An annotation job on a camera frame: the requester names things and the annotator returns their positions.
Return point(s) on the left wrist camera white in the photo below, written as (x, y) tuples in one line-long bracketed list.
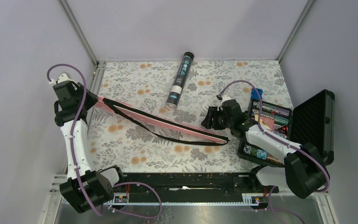
[(61, 78)]

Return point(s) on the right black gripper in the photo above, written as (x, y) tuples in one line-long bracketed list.
[(212, 112)]

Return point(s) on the black poker chip case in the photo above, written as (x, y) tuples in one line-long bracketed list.
[(310, 122)]

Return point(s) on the pink racket bag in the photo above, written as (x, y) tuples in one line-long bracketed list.
[(141, 118)]

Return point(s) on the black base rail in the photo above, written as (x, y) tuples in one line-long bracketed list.
[(193, 187)]

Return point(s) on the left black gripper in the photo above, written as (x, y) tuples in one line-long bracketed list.
[(92, 99)]

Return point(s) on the blue toy car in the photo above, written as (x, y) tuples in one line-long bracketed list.
[(256, 94)]

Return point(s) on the black shuttlecock tube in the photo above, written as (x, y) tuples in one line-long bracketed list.
[(179, 81)]

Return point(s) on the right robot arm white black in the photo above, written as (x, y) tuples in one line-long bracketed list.
[(303, 171)]

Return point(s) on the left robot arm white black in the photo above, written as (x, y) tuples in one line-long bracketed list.
[(85, 188)]

